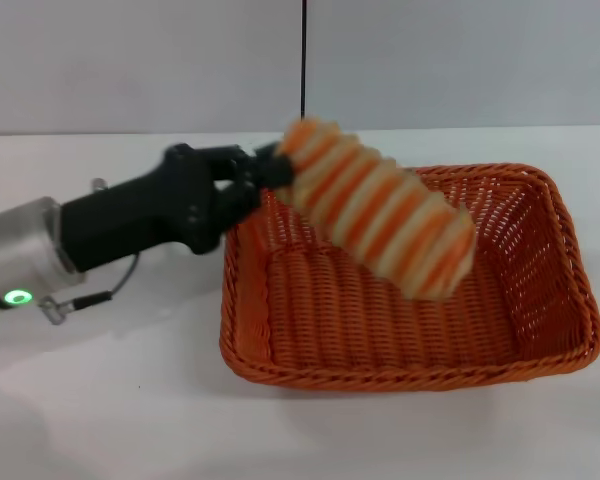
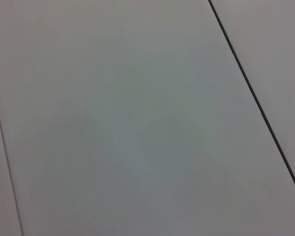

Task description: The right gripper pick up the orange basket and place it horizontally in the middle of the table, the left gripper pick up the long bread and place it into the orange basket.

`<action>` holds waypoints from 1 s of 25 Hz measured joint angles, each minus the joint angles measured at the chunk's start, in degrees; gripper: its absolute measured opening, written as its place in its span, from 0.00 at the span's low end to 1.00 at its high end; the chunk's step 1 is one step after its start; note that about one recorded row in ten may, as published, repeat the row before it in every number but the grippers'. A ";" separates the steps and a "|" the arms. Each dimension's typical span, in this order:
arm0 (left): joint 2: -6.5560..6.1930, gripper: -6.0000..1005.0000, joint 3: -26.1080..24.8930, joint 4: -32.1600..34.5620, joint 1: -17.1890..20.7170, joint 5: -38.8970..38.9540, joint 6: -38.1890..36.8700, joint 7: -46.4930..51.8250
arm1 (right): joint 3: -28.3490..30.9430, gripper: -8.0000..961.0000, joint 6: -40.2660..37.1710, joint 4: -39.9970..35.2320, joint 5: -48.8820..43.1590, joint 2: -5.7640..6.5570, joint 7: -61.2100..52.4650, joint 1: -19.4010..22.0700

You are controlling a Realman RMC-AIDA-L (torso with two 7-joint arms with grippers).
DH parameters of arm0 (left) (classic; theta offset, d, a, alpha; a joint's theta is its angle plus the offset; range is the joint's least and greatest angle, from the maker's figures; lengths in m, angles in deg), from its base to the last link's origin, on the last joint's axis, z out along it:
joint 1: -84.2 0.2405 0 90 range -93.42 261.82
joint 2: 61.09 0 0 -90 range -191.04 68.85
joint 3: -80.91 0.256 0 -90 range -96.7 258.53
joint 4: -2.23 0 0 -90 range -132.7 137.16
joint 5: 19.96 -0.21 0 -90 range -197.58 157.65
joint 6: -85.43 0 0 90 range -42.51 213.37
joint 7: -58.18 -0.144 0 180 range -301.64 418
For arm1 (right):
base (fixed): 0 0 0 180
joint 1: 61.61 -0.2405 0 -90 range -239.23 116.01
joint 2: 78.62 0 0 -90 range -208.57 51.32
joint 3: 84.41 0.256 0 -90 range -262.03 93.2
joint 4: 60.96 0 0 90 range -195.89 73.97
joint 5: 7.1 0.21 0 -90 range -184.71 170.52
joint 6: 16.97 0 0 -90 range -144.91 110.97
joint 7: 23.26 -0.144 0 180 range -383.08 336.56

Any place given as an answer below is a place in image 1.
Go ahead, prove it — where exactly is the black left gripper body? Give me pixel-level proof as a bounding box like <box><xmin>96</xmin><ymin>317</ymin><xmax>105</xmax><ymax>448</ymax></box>
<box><xmin>59</xmin><ymin>143</ymin><xmax>262</xmax><ymax>275</ymax></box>

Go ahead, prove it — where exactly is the orange cream striped bread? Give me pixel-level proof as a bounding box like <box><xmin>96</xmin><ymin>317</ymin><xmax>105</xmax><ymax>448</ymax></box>
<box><xmin>273</xmin><ymin>114</ymin><xmax>477</xmax><ymax>302</ymax></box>

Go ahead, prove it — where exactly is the orange woven plastic basket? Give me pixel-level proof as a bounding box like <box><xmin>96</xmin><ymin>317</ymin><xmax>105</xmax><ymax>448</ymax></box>
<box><xmin>218</xmin><ymin>161</ymin><xmax>600</xmax><ymax>395</ymax></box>

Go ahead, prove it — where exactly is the black vertical wall strip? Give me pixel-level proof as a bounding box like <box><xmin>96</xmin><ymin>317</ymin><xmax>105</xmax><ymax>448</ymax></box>
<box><xmin>299</xmin><ymin>0</ymin><xmax>309</xmax><ymax>120</ymax></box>

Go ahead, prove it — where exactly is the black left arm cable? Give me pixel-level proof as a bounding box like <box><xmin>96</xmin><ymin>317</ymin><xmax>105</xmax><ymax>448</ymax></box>
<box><xmin>37</xmin><ymin>252</ymin><xmax>142</xmax><ymax>327</ymax></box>

